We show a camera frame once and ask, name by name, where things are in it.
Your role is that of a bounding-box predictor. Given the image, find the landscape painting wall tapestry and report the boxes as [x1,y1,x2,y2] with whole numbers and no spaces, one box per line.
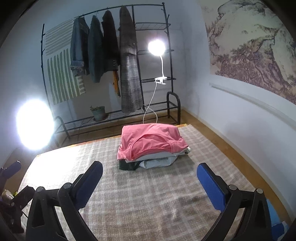
[199,1,295,103]

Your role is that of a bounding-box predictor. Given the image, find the green striped wall hanging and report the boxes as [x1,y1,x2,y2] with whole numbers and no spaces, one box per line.
[44,19,86,105]

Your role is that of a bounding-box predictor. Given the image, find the black metal clothes rack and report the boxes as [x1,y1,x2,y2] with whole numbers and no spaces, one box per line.
[41,4,181,147]

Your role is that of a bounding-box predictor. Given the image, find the orange hanging scarf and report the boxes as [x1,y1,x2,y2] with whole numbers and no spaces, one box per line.
[112,71,121,97]

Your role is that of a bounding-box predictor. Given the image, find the white ring light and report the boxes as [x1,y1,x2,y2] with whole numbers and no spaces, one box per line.
[16,98,55,151]

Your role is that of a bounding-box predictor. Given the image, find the black hanging jacket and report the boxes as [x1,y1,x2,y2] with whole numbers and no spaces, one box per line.
[102,10,120,72]

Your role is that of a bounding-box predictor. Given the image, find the grey plaid hanging coat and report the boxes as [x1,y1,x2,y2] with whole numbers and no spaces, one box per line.
[118,6,143,113]

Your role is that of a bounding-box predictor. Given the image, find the dark green hanging jacket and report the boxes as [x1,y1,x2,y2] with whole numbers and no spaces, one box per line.
[88,16,104,83]

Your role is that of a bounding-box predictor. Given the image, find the beige plaid bed cover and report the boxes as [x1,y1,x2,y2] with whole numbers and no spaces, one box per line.
[17,123,284,241]

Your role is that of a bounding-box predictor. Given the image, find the pink t-shirt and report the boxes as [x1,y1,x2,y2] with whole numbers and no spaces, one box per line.
[117,123,189,162]

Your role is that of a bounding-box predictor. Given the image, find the white clip lamp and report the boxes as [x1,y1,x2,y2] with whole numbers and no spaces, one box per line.
[142,38,168,123]

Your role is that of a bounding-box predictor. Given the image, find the folded light grey garment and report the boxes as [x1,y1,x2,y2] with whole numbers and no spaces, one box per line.
[137,152,178,169]

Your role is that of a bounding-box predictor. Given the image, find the blue denim hanging jacket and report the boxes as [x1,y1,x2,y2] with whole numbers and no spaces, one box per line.
[70,18,89,77]

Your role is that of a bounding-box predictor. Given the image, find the gloved left hand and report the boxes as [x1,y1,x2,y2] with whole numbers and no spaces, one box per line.
[1,189,14,204]

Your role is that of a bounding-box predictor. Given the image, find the green potted plant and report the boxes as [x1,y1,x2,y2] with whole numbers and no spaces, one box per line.
[90,106,108,122]

